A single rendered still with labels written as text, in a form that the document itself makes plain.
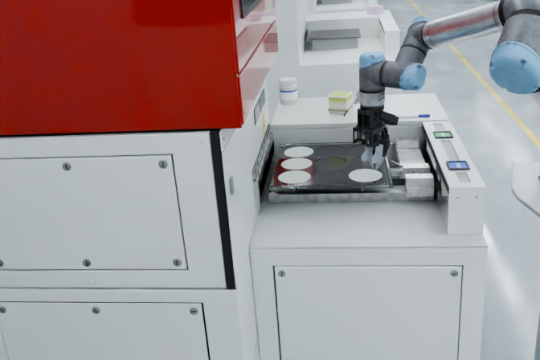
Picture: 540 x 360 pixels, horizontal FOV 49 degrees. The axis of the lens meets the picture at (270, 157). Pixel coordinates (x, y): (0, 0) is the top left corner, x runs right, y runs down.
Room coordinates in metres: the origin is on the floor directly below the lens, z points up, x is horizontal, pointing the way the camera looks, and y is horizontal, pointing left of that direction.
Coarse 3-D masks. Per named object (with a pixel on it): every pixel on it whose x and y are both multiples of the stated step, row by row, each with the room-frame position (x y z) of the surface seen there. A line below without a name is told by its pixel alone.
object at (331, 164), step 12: (348, 144) 1.95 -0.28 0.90; (360, 144) 1.94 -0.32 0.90; (288, 156) 1.88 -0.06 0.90; (312, 156) 1.86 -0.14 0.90; (324, 156) 1.85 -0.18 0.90; (336, 156) 1.84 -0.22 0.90; (348, 156) 1.84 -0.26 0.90; (360, 156) 1.83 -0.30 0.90; (276, 168) 1.78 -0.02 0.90; (312, 168) 1.76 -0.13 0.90; (324, 168) 1.75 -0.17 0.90; (336, 168) 1.74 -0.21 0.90; (348, 168) 1.73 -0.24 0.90; (360, 168) 1.73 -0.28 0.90; (372, 168) 1.72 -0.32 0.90; (384, 168) 1.71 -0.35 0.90; (276, 180) 1.68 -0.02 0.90; (312, 180) 1.66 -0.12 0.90; (324, 180) 1.66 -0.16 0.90; (336, 180) 1.65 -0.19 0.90; (348, 180) 1.64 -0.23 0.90; (384, 180) 1.62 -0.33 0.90
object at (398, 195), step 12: (276, 192) 1.70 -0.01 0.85; (288, 192) 1.69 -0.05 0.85; (300, 192) 1.69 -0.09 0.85; (312, 192) 1.68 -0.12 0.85; (324, 192) 1.67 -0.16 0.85; (336, 192) 1.67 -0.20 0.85; (348, 192) 1.66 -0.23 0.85; (360, 192) 1.66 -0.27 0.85; (372, 192) 1.65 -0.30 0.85; (384, 192) 1.64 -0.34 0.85; (396, 192) 1.64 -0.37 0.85
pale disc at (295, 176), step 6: (282, 174) 1.72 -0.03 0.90; (288, 174) 1.72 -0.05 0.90; (294, 174) 1.71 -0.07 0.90; (300, 174) 1.71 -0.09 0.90; (306, 174) 1.71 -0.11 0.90; (282, 180) 1.68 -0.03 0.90; (288, 180) 1.67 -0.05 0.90; (294, 180) 1.67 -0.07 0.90; (300, 180) 1.67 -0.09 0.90; (306, 180) 1.66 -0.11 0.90
